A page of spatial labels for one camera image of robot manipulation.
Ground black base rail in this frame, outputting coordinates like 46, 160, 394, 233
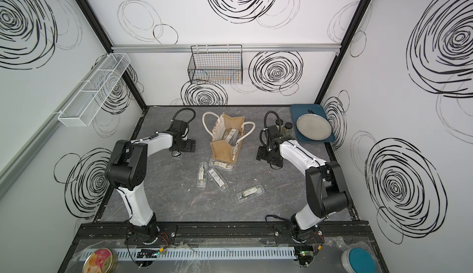
73, 221, 374, 247

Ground clear compass case by bag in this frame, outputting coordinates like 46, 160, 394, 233
209, 159, 235, 172

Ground black corner frame post right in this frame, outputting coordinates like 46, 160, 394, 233
314, 0, 372, 104

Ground clear compass case blue compass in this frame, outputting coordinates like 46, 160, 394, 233
222, 128, 240, 146

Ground black corrugated cable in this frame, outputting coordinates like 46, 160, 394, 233
258, 110, 282, 146
171, 107, 197, 124

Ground black corner frame post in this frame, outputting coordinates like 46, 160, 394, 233
314, 0, 372, 104
75, 0, 147, 111

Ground aluminium wall rail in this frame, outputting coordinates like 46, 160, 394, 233
1, 54, 108, 200
112, 43, 341, 53

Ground colourful round tin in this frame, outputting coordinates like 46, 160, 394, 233
82, 248, 118, 273

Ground clear middle compass case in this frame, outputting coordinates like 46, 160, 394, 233
197, 162, 208, 190

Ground black wire wall basket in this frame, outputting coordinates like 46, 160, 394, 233
187, 51, 243, 84

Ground burlap canvas cat bag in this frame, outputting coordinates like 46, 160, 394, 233
202, 111, 256, 164

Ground black corner frame post left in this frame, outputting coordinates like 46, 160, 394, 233
75, 0, 147, 111

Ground aluminium wall rail left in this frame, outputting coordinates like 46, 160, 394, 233
1, 54, 108, 200

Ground black corrugated right cable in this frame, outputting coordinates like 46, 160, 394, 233
258, 110, 282, 146

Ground clear compass case lone right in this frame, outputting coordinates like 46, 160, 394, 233
235, 185, 265, 203

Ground spice jar pale contents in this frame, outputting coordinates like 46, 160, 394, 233
275, 119, 284, 130

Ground white slotted cable duct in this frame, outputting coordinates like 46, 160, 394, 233
112, 247, 296, 261

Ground white wire wall shelf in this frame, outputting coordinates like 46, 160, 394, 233
57, 53, 131, 127

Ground spice jar green herbs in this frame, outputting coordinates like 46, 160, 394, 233
284, 122, 293, 136

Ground teal rectangular tray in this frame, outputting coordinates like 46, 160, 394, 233
290, 104, 335, 143

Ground grey round plate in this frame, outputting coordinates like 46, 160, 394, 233
296, 113, 332, 141

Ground clear right lower compass case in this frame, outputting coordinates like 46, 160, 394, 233
208, 168, 229, 192

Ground aluminium wall rail back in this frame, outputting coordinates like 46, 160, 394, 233
112, 43, 341, 53

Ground black corrugated left cable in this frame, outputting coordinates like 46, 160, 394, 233
171, 107, 197, 124

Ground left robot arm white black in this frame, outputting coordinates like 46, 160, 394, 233
105, 119, 196, 243

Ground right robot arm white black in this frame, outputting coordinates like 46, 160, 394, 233
256, 125, 352, 242

